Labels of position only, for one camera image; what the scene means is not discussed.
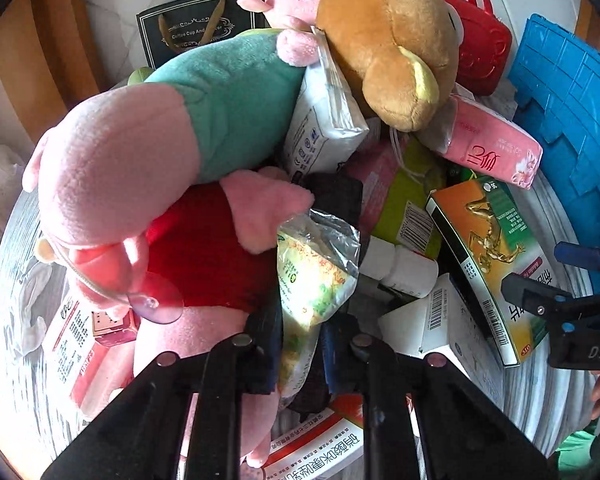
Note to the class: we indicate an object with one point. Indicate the clear suction cup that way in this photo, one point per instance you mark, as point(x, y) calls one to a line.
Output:
point(155, 302)

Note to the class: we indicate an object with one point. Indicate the black cloth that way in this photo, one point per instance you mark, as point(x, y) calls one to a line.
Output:
point(337, 200)

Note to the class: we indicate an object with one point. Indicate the small green toy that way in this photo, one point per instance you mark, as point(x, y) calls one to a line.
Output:
point(139, 76)

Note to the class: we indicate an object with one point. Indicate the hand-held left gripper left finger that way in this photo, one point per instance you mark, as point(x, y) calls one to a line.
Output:
point(265, 360)

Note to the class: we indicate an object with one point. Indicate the white pill bottle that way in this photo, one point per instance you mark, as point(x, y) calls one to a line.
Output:
point(405, 270)

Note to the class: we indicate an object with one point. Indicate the wide red white box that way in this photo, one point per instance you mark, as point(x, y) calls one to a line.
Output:
point(320, 450)

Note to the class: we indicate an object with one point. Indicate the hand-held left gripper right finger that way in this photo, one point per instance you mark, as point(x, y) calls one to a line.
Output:
point(337, 360)

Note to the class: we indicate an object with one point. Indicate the red bear-embossed suitcase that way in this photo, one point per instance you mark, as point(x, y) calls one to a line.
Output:
point(480, 45)

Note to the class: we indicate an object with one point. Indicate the wooden window frame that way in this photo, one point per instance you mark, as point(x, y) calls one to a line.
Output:
point(40, 50)

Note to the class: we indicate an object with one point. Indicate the pink pig plush red dress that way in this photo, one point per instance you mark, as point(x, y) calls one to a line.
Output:
point(205, 255)

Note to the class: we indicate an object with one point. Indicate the green cloth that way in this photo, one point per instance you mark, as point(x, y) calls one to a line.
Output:
point(565, 457)

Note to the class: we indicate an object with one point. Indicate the white plastic pouch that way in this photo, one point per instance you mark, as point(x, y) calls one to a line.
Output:
point(320, 130)

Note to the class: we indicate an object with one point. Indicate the white blue medicine box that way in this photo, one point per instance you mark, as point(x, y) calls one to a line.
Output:
point(445, 340)

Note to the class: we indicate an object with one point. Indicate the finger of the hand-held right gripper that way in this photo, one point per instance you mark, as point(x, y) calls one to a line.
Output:
point(535, 292)
point(580, 257)

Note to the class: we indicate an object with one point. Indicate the pink pig plush green dress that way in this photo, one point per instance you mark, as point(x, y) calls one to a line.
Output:
point(130, 160)

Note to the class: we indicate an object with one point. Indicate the yellow green snack packet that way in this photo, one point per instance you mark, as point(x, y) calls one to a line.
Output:
point(310, 280)

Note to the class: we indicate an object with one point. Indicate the blue plastic crate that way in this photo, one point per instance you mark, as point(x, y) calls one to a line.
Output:
point(570, 125)

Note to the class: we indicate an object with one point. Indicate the red white medicine box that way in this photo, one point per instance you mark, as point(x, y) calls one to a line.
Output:
point(70, 345)

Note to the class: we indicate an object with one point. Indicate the wooden door frame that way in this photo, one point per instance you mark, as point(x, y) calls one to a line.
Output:
point(586, 17)

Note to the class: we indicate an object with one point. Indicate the pink tissue pack white label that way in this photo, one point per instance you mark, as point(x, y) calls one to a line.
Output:
point(485, 147)

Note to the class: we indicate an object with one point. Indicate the brown bear plush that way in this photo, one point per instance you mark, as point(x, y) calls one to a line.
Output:
point(390, 45)

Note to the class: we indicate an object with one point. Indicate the green orange medicine box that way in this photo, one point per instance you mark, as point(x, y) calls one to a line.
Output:
point(485, 260)

